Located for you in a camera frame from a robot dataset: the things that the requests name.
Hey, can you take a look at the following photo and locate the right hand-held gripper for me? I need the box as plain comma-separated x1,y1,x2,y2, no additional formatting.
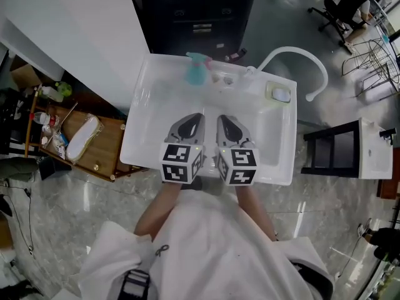
213,114,261,187

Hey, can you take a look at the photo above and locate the person's right forearm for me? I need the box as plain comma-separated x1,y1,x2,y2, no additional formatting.
234,184,279,242

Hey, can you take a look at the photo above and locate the white plastic bottle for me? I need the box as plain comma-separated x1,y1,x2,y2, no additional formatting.
39,86,65,103

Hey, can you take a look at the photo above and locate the metal wire rack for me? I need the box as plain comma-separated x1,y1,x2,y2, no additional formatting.
341,38,400,99

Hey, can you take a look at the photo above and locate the teal spray bottle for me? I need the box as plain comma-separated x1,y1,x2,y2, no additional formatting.
183,52,213,87

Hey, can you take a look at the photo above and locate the green round object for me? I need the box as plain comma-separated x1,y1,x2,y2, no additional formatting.
55,81,74,96

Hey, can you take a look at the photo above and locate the wooden side cart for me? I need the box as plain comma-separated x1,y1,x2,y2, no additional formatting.
26,89,148,183

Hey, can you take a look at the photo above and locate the white counter unit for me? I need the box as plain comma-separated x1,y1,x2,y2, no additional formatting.
0,0,151,89

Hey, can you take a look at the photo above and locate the small white washbasin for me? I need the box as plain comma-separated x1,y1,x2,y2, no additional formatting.
357,116,394,180

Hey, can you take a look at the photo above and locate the white soap bar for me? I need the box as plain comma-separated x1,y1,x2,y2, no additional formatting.
271,87,291,103

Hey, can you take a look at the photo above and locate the black floor cable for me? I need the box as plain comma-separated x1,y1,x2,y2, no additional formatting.
0,184,36,256

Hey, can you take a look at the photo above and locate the white curved faucet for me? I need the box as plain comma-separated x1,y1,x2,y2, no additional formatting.
244,46,329,103

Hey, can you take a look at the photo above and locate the black tap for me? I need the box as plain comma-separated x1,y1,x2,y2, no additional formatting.
378,127,396,144

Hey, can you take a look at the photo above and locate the black cabinet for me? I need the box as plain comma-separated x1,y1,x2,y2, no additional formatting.
126,0,261,64

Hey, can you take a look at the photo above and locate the pale green soap dish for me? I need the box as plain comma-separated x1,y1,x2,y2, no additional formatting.
264,81,293,104

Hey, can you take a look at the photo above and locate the person's white shirt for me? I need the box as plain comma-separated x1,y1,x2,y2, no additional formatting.
77,185,334,300

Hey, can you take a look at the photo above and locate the dark striped strap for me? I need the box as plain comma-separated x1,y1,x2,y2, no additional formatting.
119,268,151,300

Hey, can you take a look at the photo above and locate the clear plastic bottle red label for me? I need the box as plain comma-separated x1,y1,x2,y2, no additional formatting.
32,111,61,128

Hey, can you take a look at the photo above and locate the person's left forearm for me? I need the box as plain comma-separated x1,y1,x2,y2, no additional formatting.
133,181,186,242

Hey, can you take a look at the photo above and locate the black office chair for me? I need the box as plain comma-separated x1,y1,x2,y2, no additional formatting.
307,0,386,55

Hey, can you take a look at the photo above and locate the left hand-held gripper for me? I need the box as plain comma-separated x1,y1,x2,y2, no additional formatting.
159,112,207,186

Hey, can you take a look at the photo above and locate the white sink basin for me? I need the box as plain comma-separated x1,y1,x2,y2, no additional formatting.
119,53,298,186

